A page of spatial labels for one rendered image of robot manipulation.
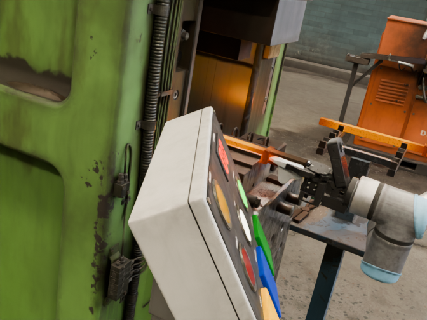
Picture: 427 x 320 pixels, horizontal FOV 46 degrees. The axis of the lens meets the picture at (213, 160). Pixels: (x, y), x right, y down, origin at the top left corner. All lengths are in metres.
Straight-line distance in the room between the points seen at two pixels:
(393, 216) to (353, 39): 7.66
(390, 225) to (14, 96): 0.82
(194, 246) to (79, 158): 0.49
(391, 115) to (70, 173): 3.99
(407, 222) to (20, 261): 0.87
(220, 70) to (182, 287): 1.05
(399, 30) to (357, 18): 4.10
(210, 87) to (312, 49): 7.37
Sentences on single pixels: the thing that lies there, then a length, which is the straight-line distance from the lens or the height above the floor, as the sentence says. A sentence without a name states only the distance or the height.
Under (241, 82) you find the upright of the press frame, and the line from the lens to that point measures 1.48.
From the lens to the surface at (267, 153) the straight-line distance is 1.21.
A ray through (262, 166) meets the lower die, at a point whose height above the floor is 0.96.
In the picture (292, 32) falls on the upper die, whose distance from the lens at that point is 1.19.
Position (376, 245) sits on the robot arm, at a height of 0.88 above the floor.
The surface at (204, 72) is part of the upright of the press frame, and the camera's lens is 1.52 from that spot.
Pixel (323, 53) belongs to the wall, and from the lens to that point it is 8.83.
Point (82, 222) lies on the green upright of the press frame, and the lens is 1.00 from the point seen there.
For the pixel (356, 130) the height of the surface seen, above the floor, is 0.97.
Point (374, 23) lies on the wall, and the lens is 8.71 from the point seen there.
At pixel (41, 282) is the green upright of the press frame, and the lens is 1.23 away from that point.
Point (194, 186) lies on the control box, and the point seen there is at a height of 1.20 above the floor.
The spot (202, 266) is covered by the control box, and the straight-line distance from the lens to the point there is 0.51.
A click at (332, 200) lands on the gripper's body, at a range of 1.21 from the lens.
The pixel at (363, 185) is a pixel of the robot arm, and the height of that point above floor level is 1.01.
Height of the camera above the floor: 1.40
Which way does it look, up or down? 21 degrees down
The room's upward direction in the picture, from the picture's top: 10 degrees clockwise
